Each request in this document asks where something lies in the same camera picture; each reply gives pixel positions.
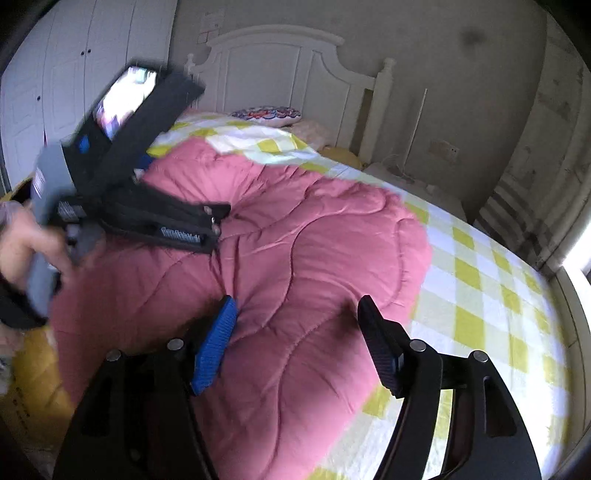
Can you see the pale pink pillow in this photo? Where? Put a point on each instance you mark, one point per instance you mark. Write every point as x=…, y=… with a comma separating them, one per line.
x=316, y=131

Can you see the window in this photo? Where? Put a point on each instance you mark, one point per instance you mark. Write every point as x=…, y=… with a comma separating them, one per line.
x=579, y=263

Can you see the yellow cardboard box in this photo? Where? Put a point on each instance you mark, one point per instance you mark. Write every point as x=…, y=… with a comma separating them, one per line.
x=32, y=369

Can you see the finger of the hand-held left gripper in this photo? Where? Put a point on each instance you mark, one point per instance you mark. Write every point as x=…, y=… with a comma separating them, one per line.
x=214, y=229
x=217, y=210

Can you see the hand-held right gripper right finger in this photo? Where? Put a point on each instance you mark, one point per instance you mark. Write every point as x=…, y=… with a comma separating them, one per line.
x=381, y=350

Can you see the white window sill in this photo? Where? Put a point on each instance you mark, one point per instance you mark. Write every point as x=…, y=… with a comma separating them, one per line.
x=575, y=314

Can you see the pink quilted jacket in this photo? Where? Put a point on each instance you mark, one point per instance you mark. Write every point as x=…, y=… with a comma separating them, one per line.
x=300, y=258

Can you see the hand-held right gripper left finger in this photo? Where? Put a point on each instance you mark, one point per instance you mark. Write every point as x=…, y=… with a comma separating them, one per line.
x=214, y=346

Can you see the white wall socket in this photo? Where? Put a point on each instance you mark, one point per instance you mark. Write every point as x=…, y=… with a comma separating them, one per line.
x=444, y=151

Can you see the yellow white checked bed sheet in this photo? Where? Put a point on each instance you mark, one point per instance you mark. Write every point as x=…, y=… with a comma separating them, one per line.
x=485, y=286

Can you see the white wooden headboard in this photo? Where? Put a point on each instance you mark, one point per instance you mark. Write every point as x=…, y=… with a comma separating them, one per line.
x=272, y=69

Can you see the thin white rod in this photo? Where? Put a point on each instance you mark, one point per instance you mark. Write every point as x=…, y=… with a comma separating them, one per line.
x=415, y=124

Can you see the white nightstand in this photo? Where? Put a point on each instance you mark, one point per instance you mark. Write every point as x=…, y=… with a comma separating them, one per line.
x=443, y=203

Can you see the white wardrobe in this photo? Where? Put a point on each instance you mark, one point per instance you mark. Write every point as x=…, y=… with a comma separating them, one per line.
x=69, y=55

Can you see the person's left hand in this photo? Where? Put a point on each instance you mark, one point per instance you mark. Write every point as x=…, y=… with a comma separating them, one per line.
x=18, y=249

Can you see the yellow pillow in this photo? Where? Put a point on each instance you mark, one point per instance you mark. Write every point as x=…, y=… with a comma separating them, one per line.
x=341, y=154

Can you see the grey striped cloth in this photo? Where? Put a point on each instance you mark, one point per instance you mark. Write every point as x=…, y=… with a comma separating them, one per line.
x=508, y=221

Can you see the colourful printed pillow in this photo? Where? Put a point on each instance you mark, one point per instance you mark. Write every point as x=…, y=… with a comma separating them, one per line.
x=268, y=114

